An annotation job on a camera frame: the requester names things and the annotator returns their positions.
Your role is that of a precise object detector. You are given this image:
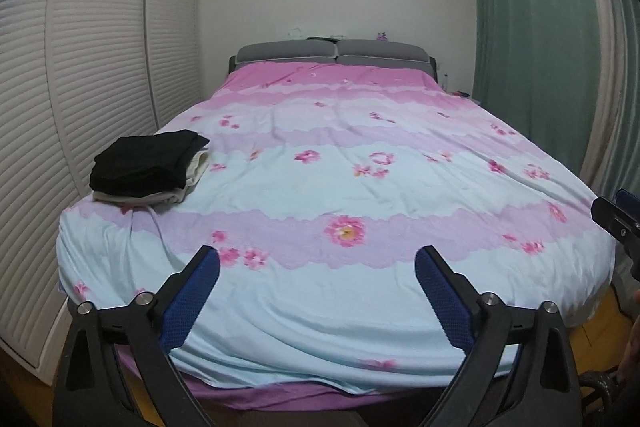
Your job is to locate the person right hand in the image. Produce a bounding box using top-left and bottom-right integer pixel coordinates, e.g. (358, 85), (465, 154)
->
(616, 317), (640, 383)

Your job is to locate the beige curtain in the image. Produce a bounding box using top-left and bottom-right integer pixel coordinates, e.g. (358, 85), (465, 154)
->
(580, 0), (639, 196)

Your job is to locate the green curtain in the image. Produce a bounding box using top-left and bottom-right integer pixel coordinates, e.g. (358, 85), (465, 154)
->
(473, 0), (601, 179)

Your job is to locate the folded black garment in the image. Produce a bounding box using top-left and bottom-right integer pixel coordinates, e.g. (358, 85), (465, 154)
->
(89, 130), (209, 191)

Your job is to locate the folded cream garment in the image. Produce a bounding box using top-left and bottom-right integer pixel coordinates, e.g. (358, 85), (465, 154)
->
(92, 148), (209, 207)

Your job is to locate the grey padded headboard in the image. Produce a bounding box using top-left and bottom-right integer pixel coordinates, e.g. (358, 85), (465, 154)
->
(228, 38), (438, 81)

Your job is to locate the pink floral bed cover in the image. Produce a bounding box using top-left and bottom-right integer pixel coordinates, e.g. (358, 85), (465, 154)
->
(56, 63), (615, 395)

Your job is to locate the white louvered wardrobe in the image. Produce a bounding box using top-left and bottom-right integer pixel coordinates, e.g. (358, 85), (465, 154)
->
(1, 0), (202, 383)

